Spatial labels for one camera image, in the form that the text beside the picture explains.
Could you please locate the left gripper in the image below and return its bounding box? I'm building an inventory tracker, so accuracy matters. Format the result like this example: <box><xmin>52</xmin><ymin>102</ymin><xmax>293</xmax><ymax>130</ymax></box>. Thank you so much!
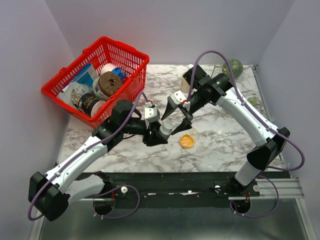
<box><xmin>121</xmin><ymin>119</ymin><xmax>169</xmax><ymax>147</ymax></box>

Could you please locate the small pill bottle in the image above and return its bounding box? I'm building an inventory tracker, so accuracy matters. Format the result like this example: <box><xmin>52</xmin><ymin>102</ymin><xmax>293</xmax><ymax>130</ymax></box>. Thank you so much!
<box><xmin>159</xmin><ymin>122</ymin><xmax>174</xmax><ymax>140</ymax></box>

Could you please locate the clear dish lid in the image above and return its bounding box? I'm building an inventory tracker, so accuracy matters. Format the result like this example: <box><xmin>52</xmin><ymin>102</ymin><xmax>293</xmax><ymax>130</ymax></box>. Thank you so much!
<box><xmin>189</xmin><ymin>128</ymin><xmax>200</xmax><ymax>140</ymax></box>

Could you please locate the orange pill dish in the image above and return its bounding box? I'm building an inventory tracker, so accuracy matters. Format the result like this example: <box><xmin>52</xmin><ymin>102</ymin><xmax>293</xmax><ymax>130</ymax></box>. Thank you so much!
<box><xmin>179</xmin><ymin>134</ymin><xmax>195</xmax><ymax>149</ymax></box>

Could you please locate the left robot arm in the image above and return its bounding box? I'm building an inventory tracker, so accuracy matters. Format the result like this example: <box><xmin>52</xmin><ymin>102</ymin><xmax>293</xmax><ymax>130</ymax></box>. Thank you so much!
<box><xmin>27</xmin><ymin>100</ymin><xmax>173</xmax><ymax>221</ymax></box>

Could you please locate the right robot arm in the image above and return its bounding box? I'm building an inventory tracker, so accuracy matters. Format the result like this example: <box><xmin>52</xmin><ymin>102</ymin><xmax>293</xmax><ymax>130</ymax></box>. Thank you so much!
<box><xmin>162</xmin><ymin>65</ymin><xmax>290</xmax><ymax>196</ymax></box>

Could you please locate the beige soap pump bottle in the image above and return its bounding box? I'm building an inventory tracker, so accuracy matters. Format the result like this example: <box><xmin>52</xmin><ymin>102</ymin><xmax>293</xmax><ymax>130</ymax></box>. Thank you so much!
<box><xmin>180</xmin><ymin>64</ymin><xmax>194</xmax><ymax>94</ymax></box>

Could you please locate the brown round cork block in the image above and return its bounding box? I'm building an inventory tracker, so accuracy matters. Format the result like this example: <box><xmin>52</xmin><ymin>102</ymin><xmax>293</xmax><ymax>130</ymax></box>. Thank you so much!
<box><xmin>98</xmin><ymin>71</ymin><xmax>123</xmax><ymax>97</ymax></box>

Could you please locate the green melon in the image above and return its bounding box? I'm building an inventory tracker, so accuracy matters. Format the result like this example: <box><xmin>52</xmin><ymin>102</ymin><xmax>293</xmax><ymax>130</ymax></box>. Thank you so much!
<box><xmin>221</xmin><ymin>58</ymin><xmax>244</xmax><ymax>79</ymax></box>

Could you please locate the green cylinder bottle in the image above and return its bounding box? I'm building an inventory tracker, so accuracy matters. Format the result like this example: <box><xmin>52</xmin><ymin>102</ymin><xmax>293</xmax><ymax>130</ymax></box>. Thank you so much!
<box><xmin>247</xmin><ymin>97</ymin><xmax>258</xmax><ymax>106</ymax></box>

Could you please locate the black face cream tub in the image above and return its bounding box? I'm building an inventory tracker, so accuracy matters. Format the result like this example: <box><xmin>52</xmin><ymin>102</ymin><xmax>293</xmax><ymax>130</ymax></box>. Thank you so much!
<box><xmin>77</xmin><ymin>92</ymin><xmax>106</xmax><ymax>118</ymax></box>

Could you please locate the white printed cup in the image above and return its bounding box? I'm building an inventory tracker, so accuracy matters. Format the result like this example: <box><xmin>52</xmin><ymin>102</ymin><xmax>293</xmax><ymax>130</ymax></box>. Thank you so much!
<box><xmin>92</xmin><ymin>77</ymin><xmax>110</xmax><ymax>101</ymax></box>

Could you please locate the red plastic shopping basket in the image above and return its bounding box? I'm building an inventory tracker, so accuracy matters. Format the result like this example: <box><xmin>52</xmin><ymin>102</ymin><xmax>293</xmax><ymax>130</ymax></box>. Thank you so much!
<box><xmin>41</xmin><ymin>36</ymin><xmax>150</xmax><ymax>129</ymax></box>

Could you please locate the white blue tissue roll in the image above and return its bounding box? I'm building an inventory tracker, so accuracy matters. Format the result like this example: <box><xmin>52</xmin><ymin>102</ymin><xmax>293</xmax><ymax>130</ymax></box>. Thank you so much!
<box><xmin>100</xmin><ymin>63</ymin><xmax>127</xmax><ymax>83</ymax></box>

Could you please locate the blue white packet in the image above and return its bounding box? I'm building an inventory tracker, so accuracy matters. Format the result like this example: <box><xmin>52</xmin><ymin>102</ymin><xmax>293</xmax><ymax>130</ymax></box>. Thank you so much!
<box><xmin>61</xmin><ymin>62</ymin><xmax>98</xmax><ymax>92</ymax></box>

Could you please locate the silver cartoon snack bag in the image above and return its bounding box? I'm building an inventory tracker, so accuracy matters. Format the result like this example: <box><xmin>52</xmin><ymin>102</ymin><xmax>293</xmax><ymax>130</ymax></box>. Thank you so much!
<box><xmin>57</xmin><ymin>82</ymin><xmax>92</xmax><ymax>109</ymax></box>

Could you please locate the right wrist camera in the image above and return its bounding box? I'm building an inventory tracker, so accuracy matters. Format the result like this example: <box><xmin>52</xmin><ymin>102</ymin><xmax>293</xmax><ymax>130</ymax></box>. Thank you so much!
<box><xmin>167</xmin><ymin>90</ymin><xmax>187</xmax><ymax>107</ymax></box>

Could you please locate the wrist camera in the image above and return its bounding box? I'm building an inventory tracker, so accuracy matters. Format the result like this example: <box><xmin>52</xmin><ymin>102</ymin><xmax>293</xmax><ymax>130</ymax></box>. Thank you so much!
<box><xmin>167</xmin><ymin>90</ymin><xmax>187</xmax><ymax>107</ymax></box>
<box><xmin>144</xmin><ymin>101</ymin><xmax>160</xmax><ymax>123</ymax></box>

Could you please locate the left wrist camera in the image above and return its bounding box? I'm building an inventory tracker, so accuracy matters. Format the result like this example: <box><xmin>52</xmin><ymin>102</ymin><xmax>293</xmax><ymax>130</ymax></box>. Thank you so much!
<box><xmin>144</xmin><ymin>101</ymin><xmax>160</xmax><ymax>123</ymax></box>

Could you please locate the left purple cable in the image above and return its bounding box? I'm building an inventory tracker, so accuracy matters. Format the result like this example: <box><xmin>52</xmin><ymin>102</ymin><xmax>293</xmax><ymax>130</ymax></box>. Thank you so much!
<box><xmin>27</xmin><ymin>91</ymin><xmax>153</xmax><ymax>222</ymax></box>

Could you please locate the purple cable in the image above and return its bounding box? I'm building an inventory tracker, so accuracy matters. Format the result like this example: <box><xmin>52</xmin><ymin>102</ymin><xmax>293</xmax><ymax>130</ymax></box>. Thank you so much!
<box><xmin>187</xmin><ymin>50</ymin><xmax>306</xmax><ymax>172</ymax></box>
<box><xmin>27</xmin><ymin>91</ymin><xmax>153</xmax><ymax>222</ymax></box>

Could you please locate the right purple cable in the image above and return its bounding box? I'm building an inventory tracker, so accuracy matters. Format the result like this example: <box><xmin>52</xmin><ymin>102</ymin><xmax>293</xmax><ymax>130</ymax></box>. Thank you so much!
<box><xmin>187</xmin><ymin>50</ymin><xmax>306</xmax><ymax>172</ymax></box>

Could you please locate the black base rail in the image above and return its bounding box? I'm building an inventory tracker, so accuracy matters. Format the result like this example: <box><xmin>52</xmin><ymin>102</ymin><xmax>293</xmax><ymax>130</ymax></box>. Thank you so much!
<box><xmin>74</xmin><ymin>171</ymin><xmax>278</xmax><ymax>210</ymax></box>

